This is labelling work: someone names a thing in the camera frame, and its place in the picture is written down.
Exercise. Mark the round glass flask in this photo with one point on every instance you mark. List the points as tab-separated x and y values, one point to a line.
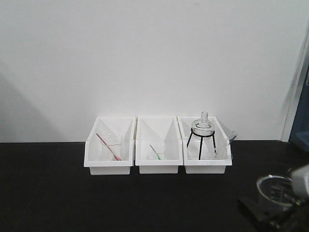
202	126

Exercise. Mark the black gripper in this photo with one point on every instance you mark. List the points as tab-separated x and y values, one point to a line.
267	219

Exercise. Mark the black wire tripod stand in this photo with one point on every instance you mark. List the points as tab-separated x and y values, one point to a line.
201	136

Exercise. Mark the left white storage bin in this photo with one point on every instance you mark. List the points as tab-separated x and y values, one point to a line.
109	148

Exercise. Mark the clear beaker in bin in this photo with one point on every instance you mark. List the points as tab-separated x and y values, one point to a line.
159	149
116	147

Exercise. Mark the clear beaker in middle bin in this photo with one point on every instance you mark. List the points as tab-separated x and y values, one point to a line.
159	149

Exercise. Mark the white storage bin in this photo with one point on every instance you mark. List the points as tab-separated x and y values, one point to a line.
158	131
109	148
208	164

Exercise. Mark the red stirring rod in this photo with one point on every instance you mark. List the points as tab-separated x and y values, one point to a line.
108	147

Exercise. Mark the clear glass test tube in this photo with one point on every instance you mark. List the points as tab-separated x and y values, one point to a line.
227	142

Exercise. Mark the clear beaker in left bin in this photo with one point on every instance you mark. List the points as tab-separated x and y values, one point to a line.
116	147

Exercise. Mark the blue panel at right edge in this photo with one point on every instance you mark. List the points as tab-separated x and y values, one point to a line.
300	130

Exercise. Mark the right white storage bin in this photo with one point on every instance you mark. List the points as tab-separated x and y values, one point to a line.
208	164

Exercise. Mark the middle white storage bin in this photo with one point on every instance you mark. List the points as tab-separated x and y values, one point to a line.
158	131

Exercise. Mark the clear glass beaker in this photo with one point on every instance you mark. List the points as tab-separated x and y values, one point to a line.
275	193

